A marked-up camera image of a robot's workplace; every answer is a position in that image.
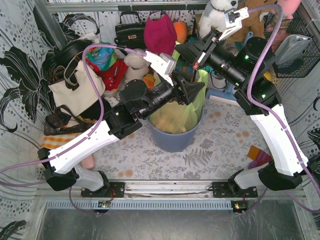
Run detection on blue trash bin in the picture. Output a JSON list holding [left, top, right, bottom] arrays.
[[147, 106, 203, 153]]

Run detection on black round hat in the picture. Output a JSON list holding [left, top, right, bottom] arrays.
[[53, 39, 93, 67]]

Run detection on pink plush toy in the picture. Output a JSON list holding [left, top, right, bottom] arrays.
[[276, 0, 301, 20]]

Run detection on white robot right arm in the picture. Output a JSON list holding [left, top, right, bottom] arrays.
[[175, 32, 317, 195]]

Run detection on striped red purple sock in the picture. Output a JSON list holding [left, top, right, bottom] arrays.
[[247, 145, 272, 169]]

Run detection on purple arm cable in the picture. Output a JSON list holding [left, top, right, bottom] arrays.
[[0, 43, 148, 216], [248, 3, 320, 215]]

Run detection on black leather handbag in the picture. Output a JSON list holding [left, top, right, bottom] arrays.
[[114, 11, 147, 50]]

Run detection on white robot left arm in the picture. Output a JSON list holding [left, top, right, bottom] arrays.
[[38, 75, 205, 192]]

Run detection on green plastic trash bag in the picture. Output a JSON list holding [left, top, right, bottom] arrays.
[[148, 69, 209, 134]]

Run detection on magenta cloth bag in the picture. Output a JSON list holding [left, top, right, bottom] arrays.
[[144, 13, 177, 56]]

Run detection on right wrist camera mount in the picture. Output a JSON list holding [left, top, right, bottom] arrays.
[[218, 7, 249, 41]]

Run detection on brown plush dog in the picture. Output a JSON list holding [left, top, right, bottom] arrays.
[[227, 0, 276, 42]]

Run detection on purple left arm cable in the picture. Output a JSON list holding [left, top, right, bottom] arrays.
[[0, 43, 148, 216]]

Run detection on orange checkered cloth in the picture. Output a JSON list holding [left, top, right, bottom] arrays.
[[41, 119, 88, 150]]

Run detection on cream canvas tote bag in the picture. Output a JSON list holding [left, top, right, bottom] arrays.
[[49, 60, 98, 116]]

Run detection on silver pouch in basket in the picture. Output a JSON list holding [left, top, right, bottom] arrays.
[[274, 34, 312, 65]]

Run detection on white round plush toy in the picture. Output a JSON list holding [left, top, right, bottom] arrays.
[[124, 53, 150, 85]]

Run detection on white husky plush dog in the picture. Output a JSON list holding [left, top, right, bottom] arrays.
[[198, 0, 238, 38]]

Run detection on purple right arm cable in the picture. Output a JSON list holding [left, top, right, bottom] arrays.
[[248, 3, 320, 215]]

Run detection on pink pencil case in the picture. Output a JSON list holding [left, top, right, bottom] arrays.
[[80, 154, 96, 170]]

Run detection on orange plush toy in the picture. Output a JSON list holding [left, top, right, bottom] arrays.
[[173, 21, 188, 44]]

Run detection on colourful striped bag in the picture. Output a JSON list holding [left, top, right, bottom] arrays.
[[85, 47, 117, 72]]

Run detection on black wire basket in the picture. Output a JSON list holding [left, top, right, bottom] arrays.
[[271, 11, 320, 79]]

